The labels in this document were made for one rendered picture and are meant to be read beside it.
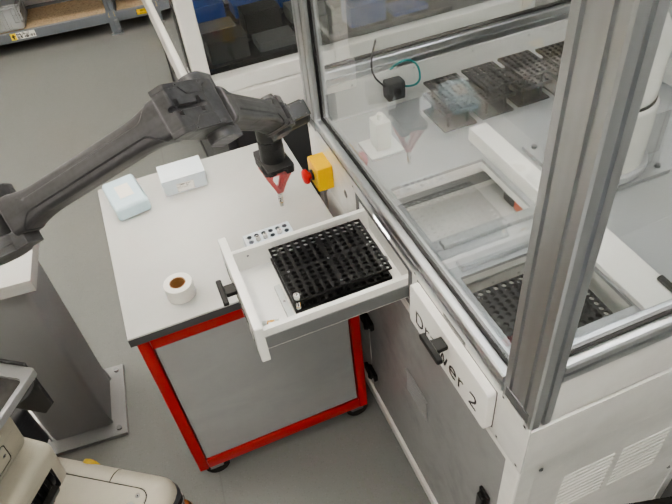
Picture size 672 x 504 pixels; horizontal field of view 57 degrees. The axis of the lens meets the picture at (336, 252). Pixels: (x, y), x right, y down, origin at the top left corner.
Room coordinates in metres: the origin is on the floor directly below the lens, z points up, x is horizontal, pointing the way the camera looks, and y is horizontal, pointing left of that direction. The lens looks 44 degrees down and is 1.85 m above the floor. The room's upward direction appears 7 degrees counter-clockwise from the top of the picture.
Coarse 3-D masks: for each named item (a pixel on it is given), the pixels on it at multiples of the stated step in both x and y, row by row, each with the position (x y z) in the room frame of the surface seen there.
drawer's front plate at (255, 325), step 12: (228, 252) 1.00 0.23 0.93; (228, 264) 0.96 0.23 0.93; (240, 276) 0.92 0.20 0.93; (240, 288) 0.89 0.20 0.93; (240, 300) 0.89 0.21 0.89; (252, 312) 0.82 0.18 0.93; (252, 324) 0.79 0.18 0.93; (264, 336) 0.78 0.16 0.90; (264, 348) 0.77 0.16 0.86; (264, 360) 0.77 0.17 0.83
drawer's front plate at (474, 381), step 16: (416, 288) 0.83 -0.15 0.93; (416, 304) 0.81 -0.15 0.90; (432, 304) 0.78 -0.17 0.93; (432, 320) 0.75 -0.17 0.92; (432, 336) 0.75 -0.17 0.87; (448, 336) 0.70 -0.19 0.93; (448, 352) 0.69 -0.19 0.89; (464, 352) 0.66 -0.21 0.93; (448, 368) 0.69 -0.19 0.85; (464, 368) 0.64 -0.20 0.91; (464, 384) 0.63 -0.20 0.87; (480, 384) 0.59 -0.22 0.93; (464, 400) 0.63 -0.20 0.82; (480, 400) 0.58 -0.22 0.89; (480, 416) 0.58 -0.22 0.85
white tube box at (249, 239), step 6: (288, 222) 1.22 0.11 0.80; (270, 228) 1.21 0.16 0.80; (276, 228) 1.21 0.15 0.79; (282, 228) 1.20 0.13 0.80; (288, 228) 1.20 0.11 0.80; (252, 234) 1.19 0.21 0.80; (258, 234) 1.19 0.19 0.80; (270, 234) 1.19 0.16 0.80; (276, 234) 1.18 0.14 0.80; (282, 234) 1.18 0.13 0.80; (246, 240) 1.17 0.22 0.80; (252, 240) 1.17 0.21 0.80; (264, 240) 1.17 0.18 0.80; (246, 246) 1.16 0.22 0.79
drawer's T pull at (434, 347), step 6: (420, 336) 0.72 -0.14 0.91; (426, 336) 0.72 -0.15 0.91; (426, 342) 0.70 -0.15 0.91; (432, 342) 0.70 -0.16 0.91; (438, 342) 0.70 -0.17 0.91; (444, 342) 0.70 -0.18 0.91; (426, 348) 0.70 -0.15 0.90; (432, 348) 0.69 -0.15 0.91; (438, 348) 0.69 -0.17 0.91; (444, 348) 0.69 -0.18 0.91; (432, 354) 0.68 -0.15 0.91; (438, 354) 0.67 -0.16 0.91; (438, 360) 0.66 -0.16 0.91
